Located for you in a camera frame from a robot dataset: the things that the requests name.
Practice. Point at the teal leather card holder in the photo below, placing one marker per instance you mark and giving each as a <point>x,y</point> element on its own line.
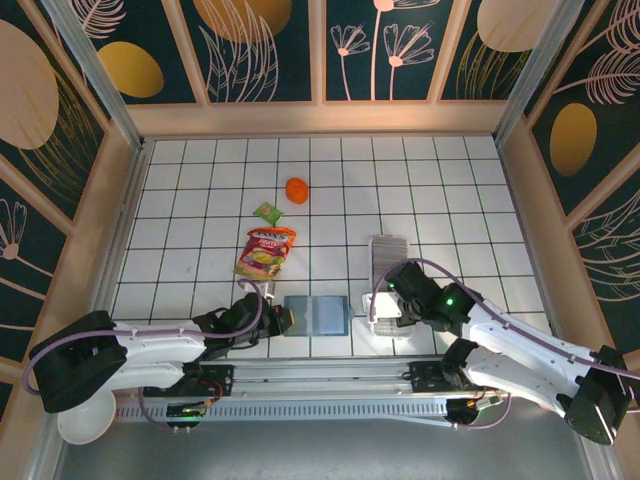
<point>325,315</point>

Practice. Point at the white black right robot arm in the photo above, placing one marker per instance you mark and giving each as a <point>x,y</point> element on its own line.
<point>525,345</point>

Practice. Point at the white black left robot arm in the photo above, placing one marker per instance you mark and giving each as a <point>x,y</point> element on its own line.
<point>150,350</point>

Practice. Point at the white slotted card tray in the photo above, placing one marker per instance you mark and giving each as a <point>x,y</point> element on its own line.
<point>395,330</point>

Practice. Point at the stack of credit cards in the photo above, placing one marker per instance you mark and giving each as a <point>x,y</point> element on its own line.
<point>390,250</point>

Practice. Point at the colourful fruit candy bag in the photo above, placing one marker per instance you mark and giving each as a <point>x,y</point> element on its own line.
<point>262,255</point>

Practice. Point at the small green snack packet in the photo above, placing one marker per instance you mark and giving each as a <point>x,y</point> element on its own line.
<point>267,212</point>

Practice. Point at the orange fruit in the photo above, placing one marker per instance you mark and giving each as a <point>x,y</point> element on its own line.
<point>297,191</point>

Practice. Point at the white bowl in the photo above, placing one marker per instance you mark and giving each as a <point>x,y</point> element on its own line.
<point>85,420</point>

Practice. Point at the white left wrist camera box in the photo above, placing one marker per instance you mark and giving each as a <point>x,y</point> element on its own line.
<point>265,290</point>

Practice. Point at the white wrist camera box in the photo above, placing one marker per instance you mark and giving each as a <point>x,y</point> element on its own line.
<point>265,290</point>
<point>382,306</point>

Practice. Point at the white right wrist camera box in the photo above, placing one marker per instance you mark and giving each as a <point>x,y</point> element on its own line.
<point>382,306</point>

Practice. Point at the aluminium linear rail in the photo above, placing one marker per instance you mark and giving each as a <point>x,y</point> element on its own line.
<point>325,375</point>

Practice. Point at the wall panel with leaf outlines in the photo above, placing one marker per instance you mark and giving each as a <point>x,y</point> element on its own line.
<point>615,260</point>

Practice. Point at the wall panel with single flower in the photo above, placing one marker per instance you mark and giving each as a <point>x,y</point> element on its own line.
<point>30,280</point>

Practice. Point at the wall panel with feather drawing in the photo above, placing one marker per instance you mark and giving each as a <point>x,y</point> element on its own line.
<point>575,135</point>

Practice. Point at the wall panel with flower drawings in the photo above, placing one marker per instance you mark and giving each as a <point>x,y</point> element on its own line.
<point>360,75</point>

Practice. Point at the aluminium frame post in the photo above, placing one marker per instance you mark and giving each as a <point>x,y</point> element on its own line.
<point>95,75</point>
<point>535,65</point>

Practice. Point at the wall panel with leaf drawing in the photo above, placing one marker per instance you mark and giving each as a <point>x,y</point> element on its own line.
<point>240,50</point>

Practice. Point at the wall panel with yellow oval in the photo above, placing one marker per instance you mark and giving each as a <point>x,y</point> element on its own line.
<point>130,70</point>

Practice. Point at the wall panel with beige circle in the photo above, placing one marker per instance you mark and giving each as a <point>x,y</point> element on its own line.
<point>500,25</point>

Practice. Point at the wall panel with beige oval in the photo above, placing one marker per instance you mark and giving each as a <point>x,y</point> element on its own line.
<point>25,100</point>

